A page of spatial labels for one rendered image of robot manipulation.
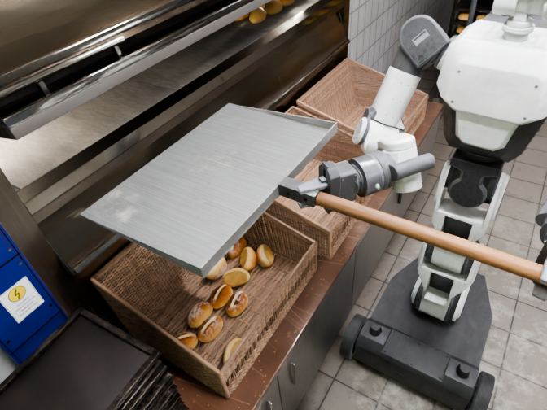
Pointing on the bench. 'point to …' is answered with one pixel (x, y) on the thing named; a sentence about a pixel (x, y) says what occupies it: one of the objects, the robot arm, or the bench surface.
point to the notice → (21, 299)
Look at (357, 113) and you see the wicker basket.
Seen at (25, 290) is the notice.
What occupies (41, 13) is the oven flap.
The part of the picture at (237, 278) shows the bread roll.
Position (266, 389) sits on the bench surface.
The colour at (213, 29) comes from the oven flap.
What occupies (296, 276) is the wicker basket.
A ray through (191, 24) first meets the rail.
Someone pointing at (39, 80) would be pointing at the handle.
